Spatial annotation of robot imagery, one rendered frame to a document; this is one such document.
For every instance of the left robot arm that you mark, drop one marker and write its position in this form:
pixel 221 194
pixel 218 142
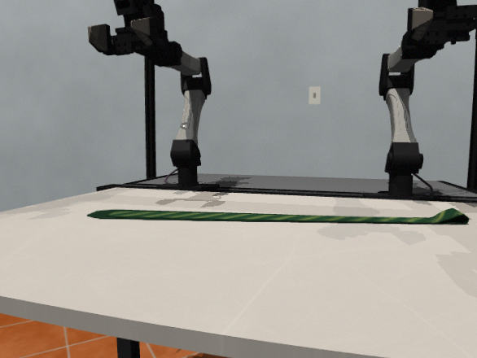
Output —
pixel 404 158

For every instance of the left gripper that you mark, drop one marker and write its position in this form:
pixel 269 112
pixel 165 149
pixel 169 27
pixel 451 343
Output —
pixel 453 24

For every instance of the black slotted metal rail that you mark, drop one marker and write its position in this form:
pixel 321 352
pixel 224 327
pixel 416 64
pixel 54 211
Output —
pixel 258 192

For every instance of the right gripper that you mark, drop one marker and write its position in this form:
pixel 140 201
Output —
pixel 128 39

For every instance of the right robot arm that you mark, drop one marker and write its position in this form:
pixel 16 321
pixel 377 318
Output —
pixel 185 153

